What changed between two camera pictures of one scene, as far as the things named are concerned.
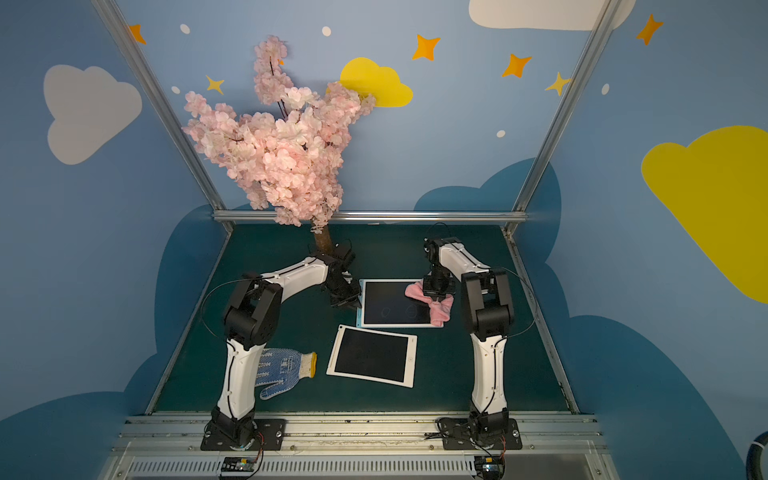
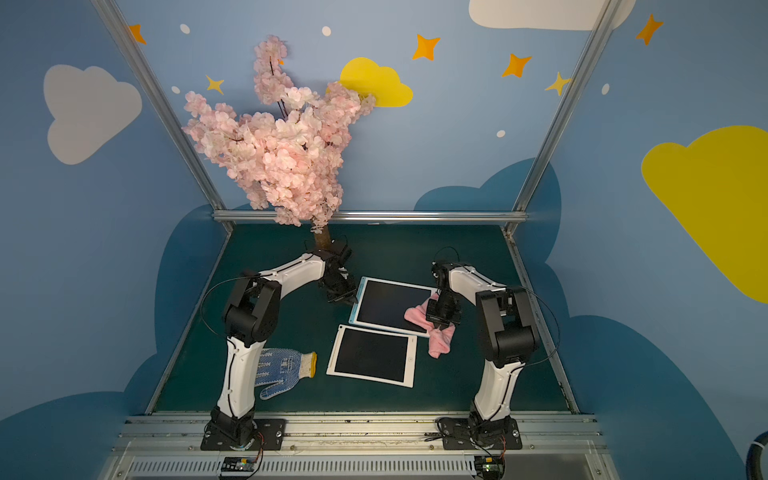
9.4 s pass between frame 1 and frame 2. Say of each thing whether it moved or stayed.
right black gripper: moved
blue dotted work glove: stayed
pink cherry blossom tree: stayed
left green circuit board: stayed
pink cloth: moved
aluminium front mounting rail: stayed
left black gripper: stayed
